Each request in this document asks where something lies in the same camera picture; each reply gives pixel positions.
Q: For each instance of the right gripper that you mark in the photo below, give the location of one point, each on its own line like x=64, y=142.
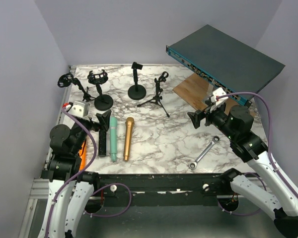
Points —
x=199, y=114

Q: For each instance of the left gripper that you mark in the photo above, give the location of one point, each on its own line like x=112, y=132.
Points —
x=104, y=119

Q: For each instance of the mint green microphone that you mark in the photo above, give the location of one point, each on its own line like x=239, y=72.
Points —
x=113, y=138

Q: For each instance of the black round-base shock-mount stand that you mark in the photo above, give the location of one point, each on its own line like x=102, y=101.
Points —
x=102, y=102

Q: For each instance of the gold microphone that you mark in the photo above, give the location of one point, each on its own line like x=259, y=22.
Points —
x=128, y=137

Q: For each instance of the black silver-grille microphone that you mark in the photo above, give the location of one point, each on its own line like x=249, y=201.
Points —
x=102, y=141

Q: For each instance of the black round-base clip stand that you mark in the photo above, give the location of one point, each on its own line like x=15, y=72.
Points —
x=136, y=91

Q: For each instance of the orange microphone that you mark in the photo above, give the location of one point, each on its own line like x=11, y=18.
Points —
x=82, y=154

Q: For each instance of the black tall tripod stand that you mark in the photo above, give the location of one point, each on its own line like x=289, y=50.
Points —
x=158, y=91

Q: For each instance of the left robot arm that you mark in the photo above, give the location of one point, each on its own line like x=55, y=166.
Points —
x=69, y=186

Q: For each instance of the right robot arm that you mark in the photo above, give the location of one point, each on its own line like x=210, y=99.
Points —
x=281, y=205

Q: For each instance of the wooden board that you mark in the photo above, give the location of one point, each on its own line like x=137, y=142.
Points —
x=194, y=90

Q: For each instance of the silver ratchet wrench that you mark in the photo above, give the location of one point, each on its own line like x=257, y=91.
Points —
x=214, y=141

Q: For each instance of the metal switch bracket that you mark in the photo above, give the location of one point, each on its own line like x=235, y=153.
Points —
x=207, y=100

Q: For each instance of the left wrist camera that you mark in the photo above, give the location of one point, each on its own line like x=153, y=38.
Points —
x=77, y=109

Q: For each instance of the teal network switch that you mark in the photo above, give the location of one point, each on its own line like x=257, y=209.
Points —
x=225, y=62

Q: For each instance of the black front mounting rail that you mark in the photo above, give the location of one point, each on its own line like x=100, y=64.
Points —
x=158, y=190

